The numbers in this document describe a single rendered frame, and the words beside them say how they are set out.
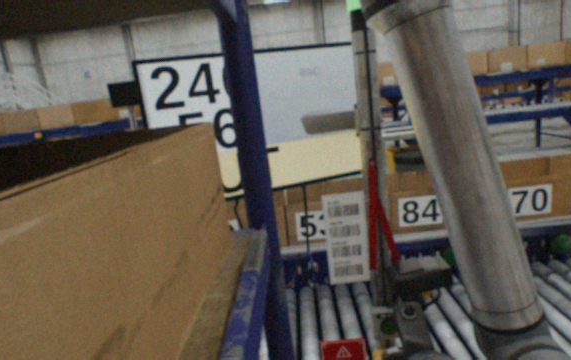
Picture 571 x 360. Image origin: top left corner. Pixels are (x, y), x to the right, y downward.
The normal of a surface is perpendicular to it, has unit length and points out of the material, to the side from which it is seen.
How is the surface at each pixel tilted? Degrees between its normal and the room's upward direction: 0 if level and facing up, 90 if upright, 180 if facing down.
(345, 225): 90
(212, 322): 0
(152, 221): 91
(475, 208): 90
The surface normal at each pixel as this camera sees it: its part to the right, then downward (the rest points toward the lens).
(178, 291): 0.99, -0.09
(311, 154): 0.32, 0.09
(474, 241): -0.60, 0.31
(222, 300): -0.12, -0.97
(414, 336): -0.17, -0.75
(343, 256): -0.01, 0.22
